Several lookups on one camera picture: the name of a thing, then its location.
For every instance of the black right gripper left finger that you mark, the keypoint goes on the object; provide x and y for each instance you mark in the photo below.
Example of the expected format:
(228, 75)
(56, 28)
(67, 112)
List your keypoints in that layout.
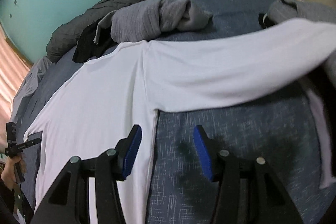
(67, 200)

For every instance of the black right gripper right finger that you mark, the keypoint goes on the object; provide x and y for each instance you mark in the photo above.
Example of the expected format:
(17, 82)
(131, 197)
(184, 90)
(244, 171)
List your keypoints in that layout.
(249, 191)

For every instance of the white long-sleeve shirt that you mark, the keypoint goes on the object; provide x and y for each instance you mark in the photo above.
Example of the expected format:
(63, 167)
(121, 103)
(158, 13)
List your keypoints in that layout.
(102, 101)

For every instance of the dark left sleeve forearm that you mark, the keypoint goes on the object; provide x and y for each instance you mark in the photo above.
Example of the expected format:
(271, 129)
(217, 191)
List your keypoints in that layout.
(7, 206)

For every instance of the person's left hand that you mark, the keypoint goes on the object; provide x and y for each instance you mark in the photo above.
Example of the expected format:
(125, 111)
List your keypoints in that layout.
(8, 173)

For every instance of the light grey sheet edge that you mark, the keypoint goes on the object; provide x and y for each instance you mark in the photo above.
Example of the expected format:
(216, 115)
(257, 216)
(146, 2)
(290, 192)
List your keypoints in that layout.
(28, 88)

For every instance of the black garment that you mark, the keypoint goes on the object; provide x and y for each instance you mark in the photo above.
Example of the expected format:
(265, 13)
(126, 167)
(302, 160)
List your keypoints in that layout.
(87, 48)

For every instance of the grey crumpled garment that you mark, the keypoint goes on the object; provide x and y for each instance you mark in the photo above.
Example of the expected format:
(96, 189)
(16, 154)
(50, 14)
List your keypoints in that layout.
(148, 19)

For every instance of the grey folded garment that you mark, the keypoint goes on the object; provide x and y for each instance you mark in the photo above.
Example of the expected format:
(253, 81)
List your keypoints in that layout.
(302, 11)

